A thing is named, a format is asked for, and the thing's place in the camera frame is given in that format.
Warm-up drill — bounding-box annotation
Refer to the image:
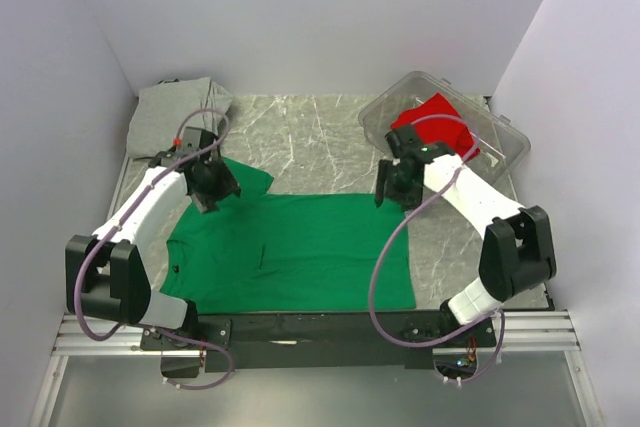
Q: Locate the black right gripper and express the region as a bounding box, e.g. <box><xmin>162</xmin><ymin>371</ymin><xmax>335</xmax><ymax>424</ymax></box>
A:
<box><xmin>374</xmin><ymin>158</ymin><xmax>425</xmax><ymax>212</ymax></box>

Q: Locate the green t shirt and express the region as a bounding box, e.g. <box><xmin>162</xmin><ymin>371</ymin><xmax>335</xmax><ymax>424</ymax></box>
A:
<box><xmin>160</xmin><ymin>160</ymin><xmax>404</xmax><ymax>314</ymax></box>

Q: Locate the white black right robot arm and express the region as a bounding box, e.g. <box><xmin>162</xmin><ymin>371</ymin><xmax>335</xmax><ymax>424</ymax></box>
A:
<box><xmin>368</xmin><ymin>154</ymin><xmax>557</xmax><ymax>346</ymax></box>

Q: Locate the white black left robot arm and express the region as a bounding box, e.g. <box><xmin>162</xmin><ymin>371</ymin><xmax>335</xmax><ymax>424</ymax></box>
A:
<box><xmin>65</xmin><ymin>158</ymin><xmax>241</xmax><ymax>349</ymax></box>

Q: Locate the red t shirt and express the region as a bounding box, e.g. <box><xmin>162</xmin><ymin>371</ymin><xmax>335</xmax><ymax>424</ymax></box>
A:
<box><xmin>390</xmin><ymin>94</ymin><xmax>474</xmax><ymax>157</ymax></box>

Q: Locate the folded grey t shirt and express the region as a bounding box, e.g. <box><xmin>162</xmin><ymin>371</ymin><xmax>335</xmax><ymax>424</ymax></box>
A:
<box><xmin>126</xmin><ymin>77</ymin><xmax>234</xmax><ymax>158</ymax></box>

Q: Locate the clear plastic bin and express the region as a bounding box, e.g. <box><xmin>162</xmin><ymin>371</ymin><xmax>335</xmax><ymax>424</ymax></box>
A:
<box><xmin>358</xmin><ymin>71</ymin><xmax>531</xmax><ymax>184</ymax></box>

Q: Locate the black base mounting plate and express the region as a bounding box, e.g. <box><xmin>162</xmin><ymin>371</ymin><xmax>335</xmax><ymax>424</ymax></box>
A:
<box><xmin>140</xmin><ymin>310</ymin><xmax>497</xmax><ymax>378</ymax></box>

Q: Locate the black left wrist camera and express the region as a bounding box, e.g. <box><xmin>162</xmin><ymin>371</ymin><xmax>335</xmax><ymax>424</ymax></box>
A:
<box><xmin>176</xmin><ymin>127</ymin><xmax>218</xmax><ymax>156</ymax></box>

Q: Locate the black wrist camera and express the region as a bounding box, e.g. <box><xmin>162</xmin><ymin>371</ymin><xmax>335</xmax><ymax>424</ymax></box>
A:
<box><xmin>385</xmin><ymin>125</ymin><xmax>424</xmax><ymax>159</ymax></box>
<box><xmin>176</xmin><ymin>127</ymin><xmax>218</xmax><ymax>156</ymax></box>

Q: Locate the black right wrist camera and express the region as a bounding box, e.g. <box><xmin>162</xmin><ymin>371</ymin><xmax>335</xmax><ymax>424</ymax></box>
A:
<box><xmin>385</xmin><ymin>125</ymin><xmax>424</xmax><ymax>159</ymax></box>

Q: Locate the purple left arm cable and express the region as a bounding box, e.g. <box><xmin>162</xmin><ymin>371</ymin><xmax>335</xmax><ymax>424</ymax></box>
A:
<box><xmin>72</xmin><ymin>107</ymin><xmax>236</xmax><ymax>391</ymax></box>

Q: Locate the aluminium frame rail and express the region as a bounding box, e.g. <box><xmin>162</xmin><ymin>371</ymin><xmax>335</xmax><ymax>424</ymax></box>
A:
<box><xmin>52</xmin><ymin>314</ymin><xmax>581</xmax><ymax>356</ymax></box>

